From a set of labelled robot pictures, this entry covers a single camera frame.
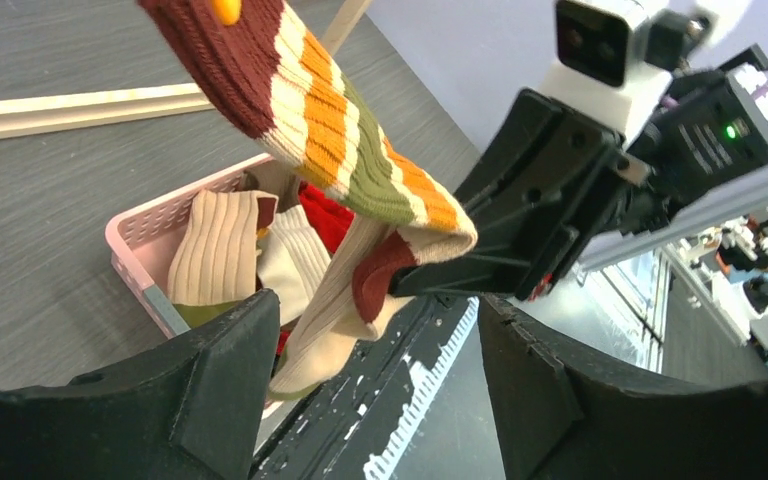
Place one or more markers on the plain red sock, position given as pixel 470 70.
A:
pixel 329 219

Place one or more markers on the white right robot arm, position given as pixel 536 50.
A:
pixel 715 133

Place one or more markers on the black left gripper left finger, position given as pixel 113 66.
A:
pixel 189 408

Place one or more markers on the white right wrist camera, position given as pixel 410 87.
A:
pixel 614 59

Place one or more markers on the wooden clothes rack frame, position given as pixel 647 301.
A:
pixel 126 99

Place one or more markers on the striped beige maroon sock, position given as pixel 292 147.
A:
pixel 214 267
pixel 402 218

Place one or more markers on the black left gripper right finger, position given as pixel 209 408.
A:
pixel 564 410

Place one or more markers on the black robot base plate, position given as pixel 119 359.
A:
pixel 359 424

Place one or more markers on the beige brown block sock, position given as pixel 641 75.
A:
pixel 292 262

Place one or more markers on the pink perforated plastic basket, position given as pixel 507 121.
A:
pixel 144 239

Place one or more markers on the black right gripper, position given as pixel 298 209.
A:
pixel 535 196

